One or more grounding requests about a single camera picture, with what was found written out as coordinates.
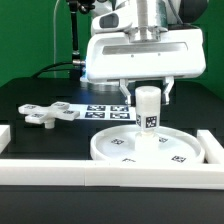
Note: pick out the white round table top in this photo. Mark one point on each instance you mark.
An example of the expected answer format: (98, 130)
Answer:
(163, 145)

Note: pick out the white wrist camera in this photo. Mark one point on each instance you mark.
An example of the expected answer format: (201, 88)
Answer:
(110, 22)

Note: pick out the white cross-shaped table base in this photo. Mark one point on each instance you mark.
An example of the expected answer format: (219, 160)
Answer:
(36, 114)

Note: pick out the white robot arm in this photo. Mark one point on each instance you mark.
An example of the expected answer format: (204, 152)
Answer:
(146, 40)

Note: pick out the white marker sheet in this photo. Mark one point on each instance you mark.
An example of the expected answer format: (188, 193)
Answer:
(104, 112)

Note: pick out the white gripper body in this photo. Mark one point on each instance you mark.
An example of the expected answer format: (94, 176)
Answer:
(179, 53)

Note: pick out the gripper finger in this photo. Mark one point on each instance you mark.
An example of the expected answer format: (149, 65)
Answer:
(129, 98)
(168, 83)

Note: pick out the white U-shaped fence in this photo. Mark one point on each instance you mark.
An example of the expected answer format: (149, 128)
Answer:
(171, 173)

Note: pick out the black camera pole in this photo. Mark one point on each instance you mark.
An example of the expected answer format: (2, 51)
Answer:
(84, 7)

